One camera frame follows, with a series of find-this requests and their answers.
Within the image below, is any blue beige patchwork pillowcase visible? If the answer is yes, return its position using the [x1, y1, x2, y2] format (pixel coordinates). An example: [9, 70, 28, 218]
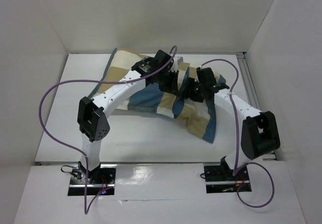
[102, 48, 216, 143]

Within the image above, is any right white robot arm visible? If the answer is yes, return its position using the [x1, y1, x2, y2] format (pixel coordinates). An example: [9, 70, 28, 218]
[188, 67, 280, 179]

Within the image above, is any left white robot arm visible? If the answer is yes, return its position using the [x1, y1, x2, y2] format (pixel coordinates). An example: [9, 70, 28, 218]
[77, 57, 182, 182]

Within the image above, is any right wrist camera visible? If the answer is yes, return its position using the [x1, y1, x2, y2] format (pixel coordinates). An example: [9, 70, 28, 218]
[196, 66, 204, 75]

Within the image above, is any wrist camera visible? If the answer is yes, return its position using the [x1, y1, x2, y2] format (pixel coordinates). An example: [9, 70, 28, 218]
[151, 50, 183, 71]
[196, 66, 204, 75]

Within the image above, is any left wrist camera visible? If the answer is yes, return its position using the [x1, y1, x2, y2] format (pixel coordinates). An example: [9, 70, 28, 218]
[151, 50, 183, 71]

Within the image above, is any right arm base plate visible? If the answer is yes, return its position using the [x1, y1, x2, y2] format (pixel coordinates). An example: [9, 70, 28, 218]
[200, 164, 252, 194]

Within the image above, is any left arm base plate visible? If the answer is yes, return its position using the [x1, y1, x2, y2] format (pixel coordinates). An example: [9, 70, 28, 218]
[60, 164, 116, 196]

